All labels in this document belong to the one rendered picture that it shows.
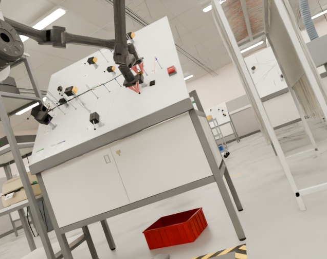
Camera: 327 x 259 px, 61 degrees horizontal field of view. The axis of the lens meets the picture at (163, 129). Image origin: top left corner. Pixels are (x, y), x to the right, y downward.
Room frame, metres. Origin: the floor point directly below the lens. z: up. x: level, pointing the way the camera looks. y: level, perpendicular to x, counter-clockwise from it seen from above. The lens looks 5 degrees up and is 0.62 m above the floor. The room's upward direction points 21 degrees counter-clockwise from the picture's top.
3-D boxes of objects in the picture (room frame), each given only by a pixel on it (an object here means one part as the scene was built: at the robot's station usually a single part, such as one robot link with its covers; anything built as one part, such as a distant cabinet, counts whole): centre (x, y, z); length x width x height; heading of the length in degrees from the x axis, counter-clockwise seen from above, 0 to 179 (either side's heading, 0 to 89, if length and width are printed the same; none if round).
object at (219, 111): (10.67, -1.96, 0.83); 1.18 x 0.72 x 1.65; 70
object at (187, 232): (2.10, 0.18, 0.07); 0.39 x 0.29 x 0.14; 61
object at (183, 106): (1.74, 0.36, 0.83); 1.18 x 0.06 x 0.06; 76
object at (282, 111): (4.23, -2.07, 0.83); 1.18 x 0.72 x 1.65; 70
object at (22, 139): (2.09, 1.17, 1.09); 0.35 x 0.33 x 0.07; 76
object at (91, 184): (1.83, 0.63, 0.60); 0.55 x 0.02 x 0.39; 76
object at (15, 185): (2.08, 1.12, 0.76); 0.30 x 0.21 x 0.20; 170
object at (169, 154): (1.69, 0.09, 0.60); 0.55 x 0.03 x 0.39; 76
